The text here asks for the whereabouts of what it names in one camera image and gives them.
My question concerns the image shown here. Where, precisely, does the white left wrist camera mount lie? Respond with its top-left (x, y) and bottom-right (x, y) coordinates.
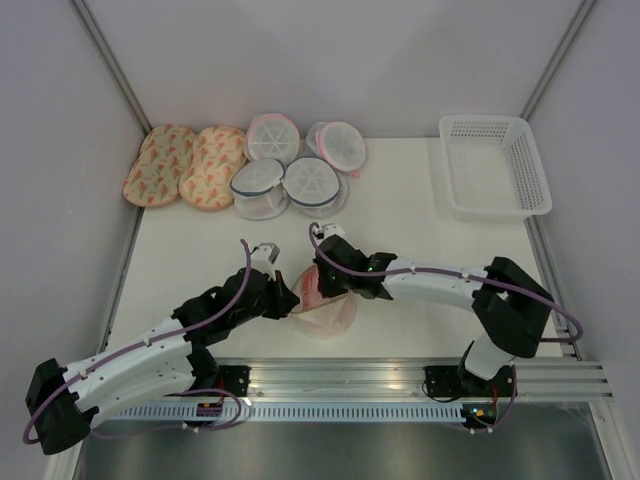
top-left (251, 242), bottom-right (280, 279)

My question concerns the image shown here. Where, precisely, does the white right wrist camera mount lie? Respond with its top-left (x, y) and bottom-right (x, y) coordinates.
top-left (314, 223), bottom-right (345, 242)

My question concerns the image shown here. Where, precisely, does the blue trimmed laundry bag right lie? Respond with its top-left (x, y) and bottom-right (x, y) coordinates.
top-left (282, 157), bottom-right (349, 219)

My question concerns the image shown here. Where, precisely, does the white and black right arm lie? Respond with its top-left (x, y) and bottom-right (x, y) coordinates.
top-left (312, 232), bottom-right (554, 396)

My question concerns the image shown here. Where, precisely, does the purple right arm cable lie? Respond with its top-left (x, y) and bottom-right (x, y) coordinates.
top-left (307, 222), bottom-right (586, 344)

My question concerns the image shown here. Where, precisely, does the pink trimmed laundry bag left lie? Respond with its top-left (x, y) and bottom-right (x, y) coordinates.
top-left (245, 113), bottom-right (300, 165)

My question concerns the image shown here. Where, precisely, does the pink trimmed laundry bag right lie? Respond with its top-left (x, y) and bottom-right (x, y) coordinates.
top-left (306, 121), bottom-right (367, 178)

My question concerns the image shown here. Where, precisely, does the white mesh laundry bag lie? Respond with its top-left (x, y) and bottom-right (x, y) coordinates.
top-left (230, 159), bottom-right (289, 220)

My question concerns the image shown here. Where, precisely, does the floral peach bra pad left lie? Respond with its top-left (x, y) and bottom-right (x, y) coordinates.
top-left (122, 124), bottom-right (196, 208)

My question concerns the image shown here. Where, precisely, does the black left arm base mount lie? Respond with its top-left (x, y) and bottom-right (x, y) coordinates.
top-left (188, 365), bottom-right (251, 397)

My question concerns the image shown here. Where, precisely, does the aluminium mounting rail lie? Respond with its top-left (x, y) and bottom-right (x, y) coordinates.
top-left (218, 357), bottom-right (613, 402)

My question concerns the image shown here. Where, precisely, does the white slotted cable duct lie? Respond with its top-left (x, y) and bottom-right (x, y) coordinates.
top-left (114, 401), bottom-right (465, 423)

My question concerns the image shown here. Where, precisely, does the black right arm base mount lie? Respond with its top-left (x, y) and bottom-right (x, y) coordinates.
top-left (421, 365), bottom-right (479, 403)

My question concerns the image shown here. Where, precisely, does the white perforated plastic basket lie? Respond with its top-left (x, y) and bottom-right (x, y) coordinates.
top-left (439, 114), bottom-right (552, 223)

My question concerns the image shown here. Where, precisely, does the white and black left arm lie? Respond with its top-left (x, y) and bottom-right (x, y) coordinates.
top-left (24, 269), bottom-right (299, 455)

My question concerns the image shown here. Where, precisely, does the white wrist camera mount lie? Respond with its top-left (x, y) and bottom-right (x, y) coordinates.
top-left (251, 242), bottom-right (280, 279)
top-left (314, 223), bottom-right (345, 242)

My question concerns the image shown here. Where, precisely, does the floral peach bra pad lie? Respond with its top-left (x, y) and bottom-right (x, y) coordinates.
top-left (179, 126), bottom-right (247, 212)
top-left (122, 124), bottom-right (196, 208)

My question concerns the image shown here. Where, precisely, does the pink bra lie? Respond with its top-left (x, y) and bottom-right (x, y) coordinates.
top-left (298, 266), bottom-right (328, 311)

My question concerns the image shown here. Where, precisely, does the pink trimmed laundry bag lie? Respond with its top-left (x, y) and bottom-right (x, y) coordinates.
top-left (306, 121), bottom-right (367, 178)
top-left (245, 113), bottom-right (300, 165)

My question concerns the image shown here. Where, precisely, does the beige trimmed round laundry bag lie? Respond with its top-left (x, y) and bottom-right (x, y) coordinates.
top-left (287, 264), bottom-right (357, 339)

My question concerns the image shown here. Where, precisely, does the floral peach bra pad right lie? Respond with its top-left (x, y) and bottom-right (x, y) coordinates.
top-left (179, 126), bottom-right (247, 212)

